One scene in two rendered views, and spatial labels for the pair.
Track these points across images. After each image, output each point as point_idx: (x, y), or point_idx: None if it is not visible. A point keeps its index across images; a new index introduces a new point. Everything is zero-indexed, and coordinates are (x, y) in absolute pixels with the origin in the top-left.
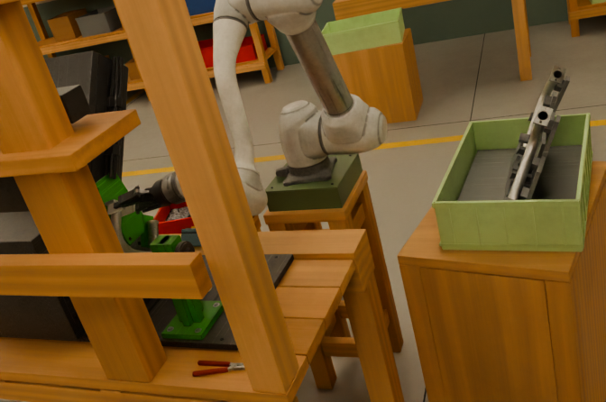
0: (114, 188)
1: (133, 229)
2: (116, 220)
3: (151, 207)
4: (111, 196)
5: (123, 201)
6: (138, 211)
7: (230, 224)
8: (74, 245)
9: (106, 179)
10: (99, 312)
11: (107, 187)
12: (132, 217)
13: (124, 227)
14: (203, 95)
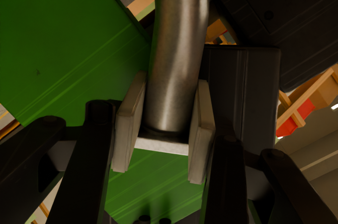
0: (139, 182)
1: (43, 22)
2: (191, 52)
3: (15, 177)
4: (160, 155)
5: (316, 198)
6: (97, 119)
7: None
8: None
9: (175, 209)
10: None
11: (174, 186)
12: (54, 76)
13: (96, 27)
14: None
